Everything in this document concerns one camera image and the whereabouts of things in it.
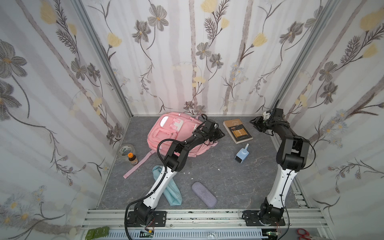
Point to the white tape roll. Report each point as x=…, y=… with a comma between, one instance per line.
x=125, y=150

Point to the brown and black book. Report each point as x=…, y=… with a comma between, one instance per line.
x=237, y=131

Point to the purple glasses case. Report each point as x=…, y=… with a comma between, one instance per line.
x=204, y=194

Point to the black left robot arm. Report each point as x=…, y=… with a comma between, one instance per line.
x=174, y=138

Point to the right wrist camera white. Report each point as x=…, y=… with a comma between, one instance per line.
x=266, y=115

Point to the red handled scissors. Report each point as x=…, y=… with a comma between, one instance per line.
x=303, y=234

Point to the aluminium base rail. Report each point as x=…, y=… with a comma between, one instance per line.
x=231, y=224

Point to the light blue stamp device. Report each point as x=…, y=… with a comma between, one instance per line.
x=242, y=154

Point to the green connector block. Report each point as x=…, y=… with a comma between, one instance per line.
x=97, y=233

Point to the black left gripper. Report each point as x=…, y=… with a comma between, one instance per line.
x=212, y=131

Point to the orange cap brown bottle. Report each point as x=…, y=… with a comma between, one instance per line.
x=133, y=159

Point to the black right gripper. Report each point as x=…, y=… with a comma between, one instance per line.
x=263, y=121

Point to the pink student backpack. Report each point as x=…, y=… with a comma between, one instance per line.
x=177, y=126

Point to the teal pencil pouch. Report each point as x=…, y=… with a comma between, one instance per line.
x=172, y=192

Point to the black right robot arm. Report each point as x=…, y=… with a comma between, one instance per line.
x=291, y=158

